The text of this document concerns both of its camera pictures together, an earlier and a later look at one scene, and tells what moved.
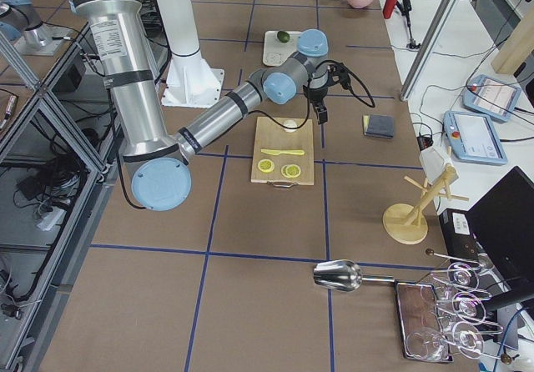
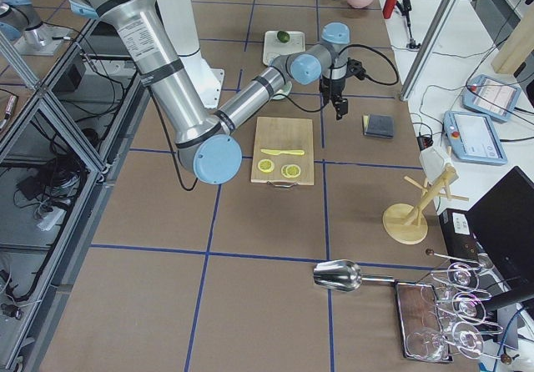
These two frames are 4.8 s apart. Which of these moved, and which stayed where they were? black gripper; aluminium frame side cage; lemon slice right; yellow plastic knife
Moved: black gripper
Stayed: lemon slice right; aluminium frame side cage; yellow plastic knife
